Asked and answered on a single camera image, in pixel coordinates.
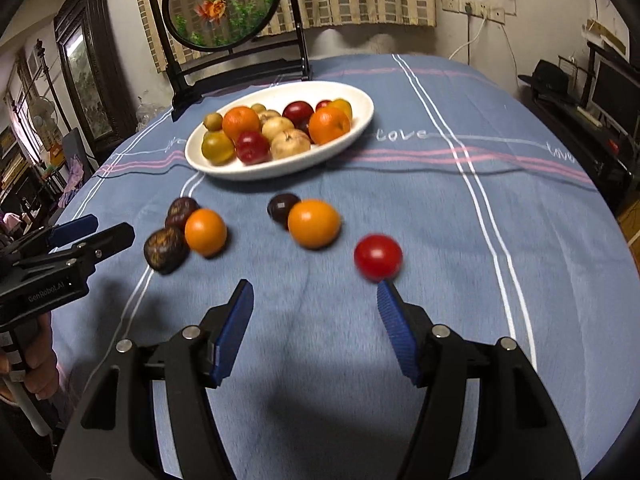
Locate pale striped round fruit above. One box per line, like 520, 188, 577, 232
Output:
270, 129, 312, 161

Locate white power cable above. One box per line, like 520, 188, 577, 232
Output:
447, 10, 488, 61

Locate small red tomato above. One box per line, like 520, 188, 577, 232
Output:
353, 234, 403, 282

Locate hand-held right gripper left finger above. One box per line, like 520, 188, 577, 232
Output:
51, 279, 256, 480

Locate black hat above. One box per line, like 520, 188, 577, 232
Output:
517, 59, 571, 93

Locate small dark purple plum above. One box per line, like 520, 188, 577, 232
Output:
267, 193, 301, 230

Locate clear plastic wrap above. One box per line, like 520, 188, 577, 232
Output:
136, 102, 173, 131

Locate pale yellow round fruit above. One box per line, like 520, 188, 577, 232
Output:
261, 116, 295, 142

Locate computer monitor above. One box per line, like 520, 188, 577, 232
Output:
587, 57, 640, 133

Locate blue striped tablecloth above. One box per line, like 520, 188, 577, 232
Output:
47, 53, 628, 480

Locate white oval plate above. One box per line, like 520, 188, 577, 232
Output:
185, 81, 375, 181

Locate double wall outlet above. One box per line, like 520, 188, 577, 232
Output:
472, 2, 506, 23

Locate cardboard box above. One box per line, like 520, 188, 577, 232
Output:
617, 200, 640, 246

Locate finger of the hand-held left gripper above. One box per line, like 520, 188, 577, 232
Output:
20, 223, 136, 275
10, 214, 99, 261

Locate dark wooden framed mirror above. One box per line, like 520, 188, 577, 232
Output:
54, 0, 138, 148

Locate standing fan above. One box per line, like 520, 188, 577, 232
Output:
27, 97, 53, 136

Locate dark wrinkled passion fruit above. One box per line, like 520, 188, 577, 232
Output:
165, 197, 201, 228
143, 226, 190, 275

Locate grey chair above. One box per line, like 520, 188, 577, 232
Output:
60, 127, 98, 211

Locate black desk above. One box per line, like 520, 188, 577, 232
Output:
517, 40, 640, 211

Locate small orange tangerine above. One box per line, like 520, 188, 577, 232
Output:
222, 106, 261, 143

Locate large orange tangerine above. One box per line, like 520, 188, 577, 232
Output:
308, 107, 351, 145

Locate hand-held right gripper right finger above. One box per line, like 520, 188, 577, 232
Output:
376, 279, 582, 480

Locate big dark red apple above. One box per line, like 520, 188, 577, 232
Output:
282, 101, 315, 123

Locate person's left hand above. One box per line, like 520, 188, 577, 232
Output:
22, 312, 60, 397

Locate round goldfish table screen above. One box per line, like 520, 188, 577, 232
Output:
144, 0, 312, 122

